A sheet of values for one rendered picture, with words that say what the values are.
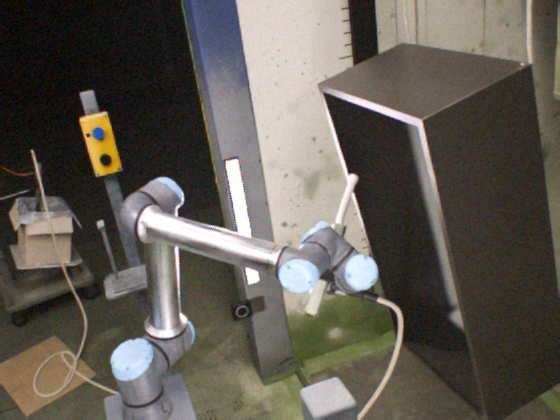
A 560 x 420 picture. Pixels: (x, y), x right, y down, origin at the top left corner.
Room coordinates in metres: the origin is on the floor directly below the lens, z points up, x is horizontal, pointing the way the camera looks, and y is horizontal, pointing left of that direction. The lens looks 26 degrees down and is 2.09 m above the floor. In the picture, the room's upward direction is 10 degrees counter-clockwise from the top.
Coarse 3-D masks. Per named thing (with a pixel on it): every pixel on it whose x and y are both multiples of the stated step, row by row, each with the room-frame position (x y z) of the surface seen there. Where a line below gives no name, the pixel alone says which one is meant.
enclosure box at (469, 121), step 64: (384, 64) 1.92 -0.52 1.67; (448, 64) 1.71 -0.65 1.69; (512, 64) 1.54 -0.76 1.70; (384, 128) 2.05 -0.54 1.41; (448, 128) 1.43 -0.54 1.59; (512, 128) 1.49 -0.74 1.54; (384, 192) 2.05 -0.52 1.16; (448, 192) 1.43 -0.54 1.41; (512, 192) 1.49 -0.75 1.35; (384, 256) 2.04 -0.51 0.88; (448, 256) 1.45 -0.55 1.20; (512, 256) 1.49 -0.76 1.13; (448, 320) 2.05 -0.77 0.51; (512, 320) 1.50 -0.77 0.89; (448, 384) 1.71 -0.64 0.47; (512, 384) 1.50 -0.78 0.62
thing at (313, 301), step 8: (352, 176) 1.80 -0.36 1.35; (352, 184) 1.78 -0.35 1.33; (344, 200) 1.76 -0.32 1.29; (344, 208) 1.74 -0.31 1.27; (344, 216) 1.73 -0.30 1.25; (336, 224) 1.70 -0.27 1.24; (344, 232) 1.68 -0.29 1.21; (312, 288) 1.59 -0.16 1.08; (320, 288) 1.58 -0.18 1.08; (304, 296) 1.58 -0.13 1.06; (312, 296) 1.57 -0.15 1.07; (320, 296) 1.57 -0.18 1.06; (360, 296) 1.57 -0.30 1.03; (368, 296) 1.57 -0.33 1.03; (376, 296) 1.57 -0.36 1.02; (304, 304) 1.57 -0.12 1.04; (312, 304) 1.55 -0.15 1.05; (320, 304) 1.55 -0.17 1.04; (304, 312) 1.56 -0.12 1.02; (312, 312) 1.54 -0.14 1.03
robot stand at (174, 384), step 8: (176, 376) 1.83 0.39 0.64; (168, 384) 1.79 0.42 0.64; (176, 384) 1.78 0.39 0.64; (176, 392) 1.73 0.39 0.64; (184, 392) 1.73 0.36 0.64; (112, 400) 1.75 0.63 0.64; (120, 400) 1.74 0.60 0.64; (176, 400) 1.69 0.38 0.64; (184, 400) 1.68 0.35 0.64; (112, 408) 1.71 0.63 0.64; (120, 408) 1.70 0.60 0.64; (176, 408) 1.65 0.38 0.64; (184, 408) 1.64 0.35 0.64; (192, 408) 1.63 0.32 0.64; (112, 416) 1.66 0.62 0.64; (120, 416) 1.66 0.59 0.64; (176, 416) 1.61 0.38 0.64; (184, 416) 1.60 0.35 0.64; (192, 416) 1.59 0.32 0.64
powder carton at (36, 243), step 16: (16, 208) 3.78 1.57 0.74; (32, 208) 3.94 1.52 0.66; (48, 208) 3.97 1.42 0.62; (64, 208) 3.83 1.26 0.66; (16, 224) 3.58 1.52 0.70; (32, 224) 3.54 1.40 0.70; (48, 224) 3.58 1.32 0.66; (64, 224) 3.61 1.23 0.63; (32, 240) 3.56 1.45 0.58; (48, 240) 3.60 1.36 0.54; (64, 240) 3.64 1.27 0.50; (32, 256) 3.54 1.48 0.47; (48, 256) 3.58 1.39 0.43; (64, 256) 3.62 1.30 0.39
